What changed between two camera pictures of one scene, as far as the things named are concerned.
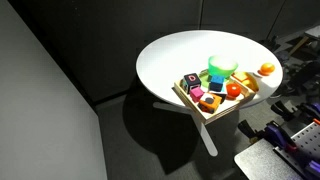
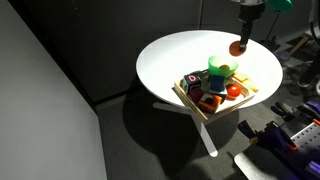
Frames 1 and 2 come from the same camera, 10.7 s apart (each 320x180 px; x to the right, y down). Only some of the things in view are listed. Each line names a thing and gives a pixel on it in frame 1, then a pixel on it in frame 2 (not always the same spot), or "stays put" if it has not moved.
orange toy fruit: [266, 69] to [234, 48]
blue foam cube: [216, 83] stays put
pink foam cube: [196, 94] stays put
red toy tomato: [233, 89] stays put
